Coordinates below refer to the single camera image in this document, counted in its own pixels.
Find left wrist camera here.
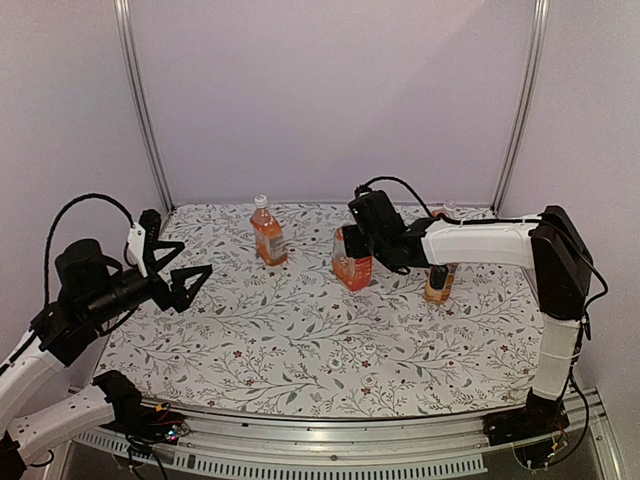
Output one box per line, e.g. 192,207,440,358
124,209,161,278

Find floral table mat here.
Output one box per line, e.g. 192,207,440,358
97,204,543,418

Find dark label tea bottle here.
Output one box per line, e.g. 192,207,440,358
425,264,458,305

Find right aluminium frame post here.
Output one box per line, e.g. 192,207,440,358
491,0,550,213

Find aluminium frame post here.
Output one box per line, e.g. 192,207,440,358
491,0,550,213
114,0,175,212

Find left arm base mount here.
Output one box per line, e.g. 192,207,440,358
92,370,190,445

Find left aluminium frame post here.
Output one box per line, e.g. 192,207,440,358
114,0,175,212

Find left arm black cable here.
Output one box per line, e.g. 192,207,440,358
42,194,135,306

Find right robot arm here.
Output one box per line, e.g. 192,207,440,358
343,190,594,436

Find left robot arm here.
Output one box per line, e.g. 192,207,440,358
1,239,212,479

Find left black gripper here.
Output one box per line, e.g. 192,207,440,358
86,241,213,325

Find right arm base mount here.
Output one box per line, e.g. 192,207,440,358
483,396,569,446

